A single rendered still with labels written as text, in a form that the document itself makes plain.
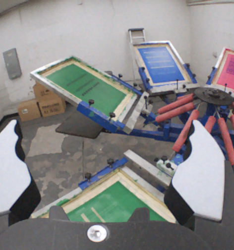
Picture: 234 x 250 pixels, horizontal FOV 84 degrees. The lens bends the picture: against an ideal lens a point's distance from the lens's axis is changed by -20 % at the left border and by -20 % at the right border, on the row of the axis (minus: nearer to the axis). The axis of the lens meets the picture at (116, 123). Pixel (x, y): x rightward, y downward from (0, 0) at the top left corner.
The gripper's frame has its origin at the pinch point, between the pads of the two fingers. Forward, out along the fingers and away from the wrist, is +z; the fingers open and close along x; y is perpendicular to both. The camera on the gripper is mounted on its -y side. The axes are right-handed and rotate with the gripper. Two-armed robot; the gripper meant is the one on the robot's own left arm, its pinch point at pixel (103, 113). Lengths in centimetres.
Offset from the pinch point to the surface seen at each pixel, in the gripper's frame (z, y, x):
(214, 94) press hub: 75, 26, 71
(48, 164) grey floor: 159, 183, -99
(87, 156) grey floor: 173, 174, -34
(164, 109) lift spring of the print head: 96, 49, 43
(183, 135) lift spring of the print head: 63, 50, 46
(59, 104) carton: 335, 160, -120
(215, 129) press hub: 69, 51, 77
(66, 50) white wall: 386, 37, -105
